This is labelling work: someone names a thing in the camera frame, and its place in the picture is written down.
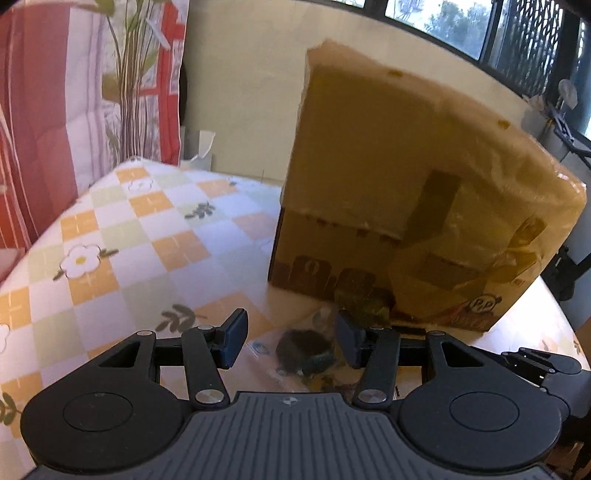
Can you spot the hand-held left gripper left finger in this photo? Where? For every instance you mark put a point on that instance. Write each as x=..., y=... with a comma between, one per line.
x=234, y=339

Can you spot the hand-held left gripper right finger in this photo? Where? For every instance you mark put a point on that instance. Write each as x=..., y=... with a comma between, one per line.
x=348, y=339

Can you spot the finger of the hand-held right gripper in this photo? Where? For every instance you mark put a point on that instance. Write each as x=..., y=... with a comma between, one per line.
x=531, y=374
x=554, y=364

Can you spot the clear packet with dark snack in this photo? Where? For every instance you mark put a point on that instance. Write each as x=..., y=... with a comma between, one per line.
x=302, y=350

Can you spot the brown cardboard box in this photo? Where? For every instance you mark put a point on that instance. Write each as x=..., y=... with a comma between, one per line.
x=304, y=267

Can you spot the large cardboard box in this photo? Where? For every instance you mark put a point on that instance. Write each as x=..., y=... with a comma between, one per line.
x=392, y=138

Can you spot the checked floral tablecloth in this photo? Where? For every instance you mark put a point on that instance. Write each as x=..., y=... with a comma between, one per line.
x=115, y=230

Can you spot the white torn paper box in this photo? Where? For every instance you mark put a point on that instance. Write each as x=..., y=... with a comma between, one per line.
x=199, y=152

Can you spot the small white fan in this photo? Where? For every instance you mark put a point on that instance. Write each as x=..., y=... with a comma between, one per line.
x=568, y=93

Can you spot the printed red curtain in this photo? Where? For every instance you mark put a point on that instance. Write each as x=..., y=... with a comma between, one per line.
x=46, y=115

